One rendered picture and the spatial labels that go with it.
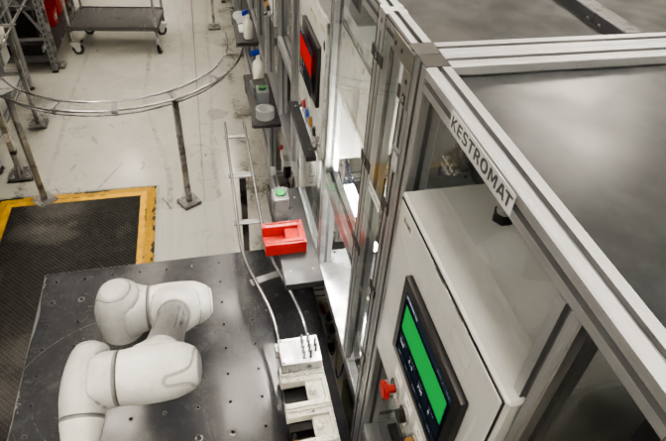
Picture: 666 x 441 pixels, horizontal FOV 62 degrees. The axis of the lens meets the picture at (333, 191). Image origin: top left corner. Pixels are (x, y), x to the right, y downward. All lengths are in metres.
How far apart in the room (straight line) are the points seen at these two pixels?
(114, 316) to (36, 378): 0.37
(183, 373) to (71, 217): 2.51
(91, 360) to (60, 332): 0.85
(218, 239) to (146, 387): 2.13
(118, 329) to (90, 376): 0.61
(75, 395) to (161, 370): 0.19
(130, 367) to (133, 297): 0.60
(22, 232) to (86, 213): 0.37
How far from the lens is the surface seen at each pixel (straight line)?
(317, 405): 1.77
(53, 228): 3.80
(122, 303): 2.00
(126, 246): 3.54
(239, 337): 2.16
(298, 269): 2.05
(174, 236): 3.55
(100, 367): 1.47
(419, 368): 1.00
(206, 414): 2.01
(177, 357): 1.44
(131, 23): 5.72
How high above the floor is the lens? 2.42
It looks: 39 degrees down
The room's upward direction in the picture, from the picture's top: 4 degrees clockwise
